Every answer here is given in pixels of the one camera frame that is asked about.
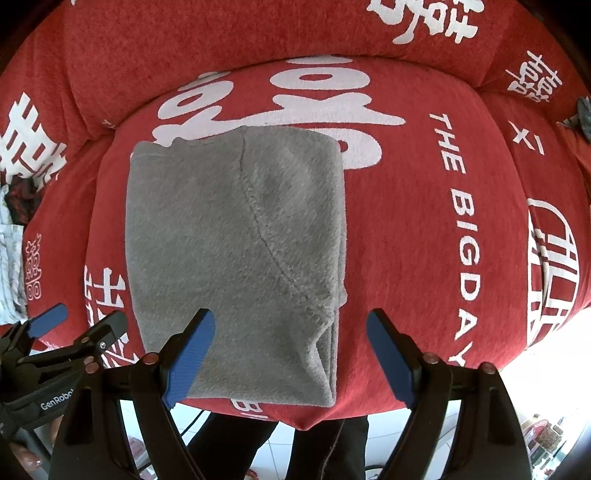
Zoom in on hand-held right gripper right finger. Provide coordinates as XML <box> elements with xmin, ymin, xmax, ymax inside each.
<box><xmin>366</xmin><ymin>307</ymin><xmax>532</xmax><ymax>480</ymax></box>

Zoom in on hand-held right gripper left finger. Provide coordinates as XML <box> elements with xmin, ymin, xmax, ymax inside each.
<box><xmin>48</xmin><ymin>307</ymin><xmax>218</xmax><ymax>480</ymax></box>

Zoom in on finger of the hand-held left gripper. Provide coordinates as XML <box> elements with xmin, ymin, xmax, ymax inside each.
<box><xmin>69</xmin><ymin>311</ymin><xmax>128</xmax><ymax>367</ymax></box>
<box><xmin>0</xmin><ymin>303</ymin><xmax>69</xmax><ymax>357</ymax></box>

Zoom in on grey knit sweater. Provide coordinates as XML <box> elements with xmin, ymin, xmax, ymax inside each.
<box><xmin>126</xmin><ymin>126</ymin><xmax>349</xmax><ymax>409</ymax></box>

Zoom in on person's left hand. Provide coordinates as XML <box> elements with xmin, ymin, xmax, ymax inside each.
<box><xmin>13</xmin><ymin>412</ymin><xmax>64</xmax><ymax>468</ymax></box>

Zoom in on white patterned cloth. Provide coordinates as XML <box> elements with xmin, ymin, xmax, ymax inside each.
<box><xmin>0</xmin><ymin>185</ymin><xmax>28</xmax><ymax>324</ymax></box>

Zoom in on person's black pants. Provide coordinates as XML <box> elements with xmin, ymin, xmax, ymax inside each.
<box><xmin>185</xmin><ymin>408</ymin><xmax>370</xmax><ymax>480</ymax></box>

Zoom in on dark red patterned cloth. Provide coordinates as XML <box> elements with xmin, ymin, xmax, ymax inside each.
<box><xmin>4</xmin><ymin>178</ymin><xmax>44</xmax><ymax>227</ymax></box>

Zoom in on red printed sofa cover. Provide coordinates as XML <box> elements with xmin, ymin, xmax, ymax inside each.
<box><xmin>0</xmin><ymin>0</ymin><xmax>591</xmax><ymax>432</ymax></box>

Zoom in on cluttered shelf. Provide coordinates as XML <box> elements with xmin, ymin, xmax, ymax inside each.
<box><xmin>522</xmin><ymin>408</ymin><xmax>573</xmax><ymax>467</ymax></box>

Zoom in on dark grey cloth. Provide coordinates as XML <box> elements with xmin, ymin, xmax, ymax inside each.
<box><xmin>576</xmin><ymin>96</ymin><xmax>591</xmax><ymax>139</ymax></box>

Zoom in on black cable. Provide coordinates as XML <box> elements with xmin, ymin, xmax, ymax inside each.
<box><xmin>178</xmin><ymin>408</ymin><xmax>208</xmax><ymax>437</ymax></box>

